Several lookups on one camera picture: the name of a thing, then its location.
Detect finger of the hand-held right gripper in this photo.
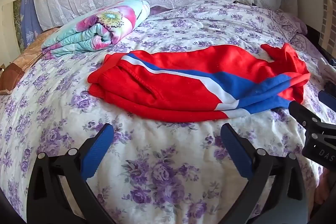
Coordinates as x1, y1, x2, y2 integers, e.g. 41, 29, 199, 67
318, 91, 336, 104
288, 100, 336, 135

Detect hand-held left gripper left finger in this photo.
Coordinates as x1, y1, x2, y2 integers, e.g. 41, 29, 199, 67
26, 123, 114, 224

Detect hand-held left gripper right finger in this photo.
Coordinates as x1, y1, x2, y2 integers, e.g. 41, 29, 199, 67
220, 123, 306, 224

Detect red blue white pants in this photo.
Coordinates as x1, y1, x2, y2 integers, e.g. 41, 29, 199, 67
87, 43, 311, 122

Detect white grey cloth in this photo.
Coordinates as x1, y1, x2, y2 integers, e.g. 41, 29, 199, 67
317, 57, 335, 81

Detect purple floral bed sheet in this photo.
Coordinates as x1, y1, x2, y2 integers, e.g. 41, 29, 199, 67
0, 0, 326, 224

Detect purple pillow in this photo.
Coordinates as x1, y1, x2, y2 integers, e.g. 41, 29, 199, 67
276, 10, 308, 36

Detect brown cushion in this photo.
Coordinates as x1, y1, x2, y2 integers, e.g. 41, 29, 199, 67
0, 27, 61, 95

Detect folded floral blanket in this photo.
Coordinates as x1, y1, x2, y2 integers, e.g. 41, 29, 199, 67
41, 0, 151, 58

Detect blue patterned cloth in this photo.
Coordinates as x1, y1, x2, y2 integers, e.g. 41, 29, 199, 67
19, 0, 43, 41

